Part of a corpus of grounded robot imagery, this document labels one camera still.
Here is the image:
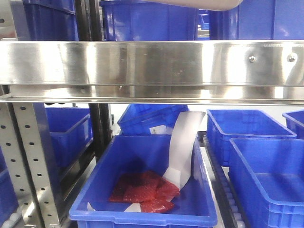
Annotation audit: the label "tilted blue bin rear centre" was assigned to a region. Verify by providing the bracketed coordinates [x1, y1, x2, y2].
[117, 104, 189, 135]

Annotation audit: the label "blue bin lower right rear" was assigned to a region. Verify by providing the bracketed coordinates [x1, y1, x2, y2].
[206, 109, 297, 167]

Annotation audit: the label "blue bin lower left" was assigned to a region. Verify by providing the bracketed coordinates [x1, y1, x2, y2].
[45, 107, 93, 168]

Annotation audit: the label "blue bin upper centre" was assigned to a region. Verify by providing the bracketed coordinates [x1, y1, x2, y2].
[100, 0, 198, 41]

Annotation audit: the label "blue bin with red bags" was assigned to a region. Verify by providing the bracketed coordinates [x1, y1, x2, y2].
[69, 135, 218, 228]

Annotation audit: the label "perforated steel shelf upright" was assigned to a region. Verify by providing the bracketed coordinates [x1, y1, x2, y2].
[0, 103, 65, 228]

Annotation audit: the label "blue bin lower right front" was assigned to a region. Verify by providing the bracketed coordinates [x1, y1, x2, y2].
[228, 138, 304, 228]

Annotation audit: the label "blue bin upper right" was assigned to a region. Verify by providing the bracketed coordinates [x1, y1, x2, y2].
[209, 0, 304, 40]

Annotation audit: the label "blue bin far right edge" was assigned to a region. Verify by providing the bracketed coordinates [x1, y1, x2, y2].
[282, 110, 304, 139]

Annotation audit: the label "blue bin upper left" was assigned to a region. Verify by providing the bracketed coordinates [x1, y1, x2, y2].
[23, 0, 79, 41]

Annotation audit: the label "blue bin bottom left corner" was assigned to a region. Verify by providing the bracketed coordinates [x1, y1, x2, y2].
[0, 151, 18, 226]

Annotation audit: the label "curled white paper sheet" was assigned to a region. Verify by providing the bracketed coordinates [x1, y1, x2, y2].
[163, 111, 206, 190]

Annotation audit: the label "red plastic bags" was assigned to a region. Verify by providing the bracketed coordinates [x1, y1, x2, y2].
[109, 171, 180, 213]

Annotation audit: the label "stainless steel shelf rail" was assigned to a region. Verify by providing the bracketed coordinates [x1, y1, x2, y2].
[0, 40, 304, 106]

